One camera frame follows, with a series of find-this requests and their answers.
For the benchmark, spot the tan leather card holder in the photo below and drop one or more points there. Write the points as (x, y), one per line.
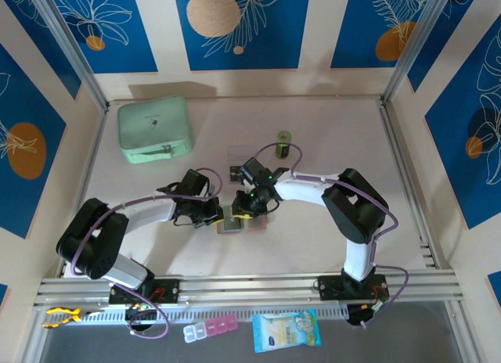
(258, 225)

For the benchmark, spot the black credit card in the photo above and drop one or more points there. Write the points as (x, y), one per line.
(235, 173)

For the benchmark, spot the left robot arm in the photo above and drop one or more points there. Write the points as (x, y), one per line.
(94, 241)

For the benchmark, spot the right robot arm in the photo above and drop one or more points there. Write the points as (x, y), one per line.
(356, 210)

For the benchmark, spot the mint green zip pouch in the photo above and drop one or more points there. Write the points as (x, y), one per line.
(154, 124)

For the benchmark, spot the white and pink pill organizer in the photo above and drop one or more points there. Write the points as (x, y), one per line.
(209, 328)

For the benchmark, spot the blue and yellow snack packet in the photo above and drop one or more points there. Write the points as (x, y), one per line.
(285, 331)

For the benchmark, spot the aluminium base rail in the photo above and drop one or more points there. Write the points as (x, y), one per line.
(250, 288)

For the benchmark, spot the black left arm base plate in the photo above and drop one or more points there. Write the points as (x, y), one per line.
(168, 290)

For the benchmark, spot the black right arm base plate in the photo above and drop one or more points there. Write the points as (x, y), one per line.
(330, 288)

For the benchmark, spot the aluminium side rail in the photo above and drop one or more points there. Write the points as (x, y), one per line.
(94, 152)
(390, 128)

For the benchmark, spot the aluminium corner post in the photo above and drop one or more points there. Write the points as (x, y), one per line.
(66, 46)
(415, 46)

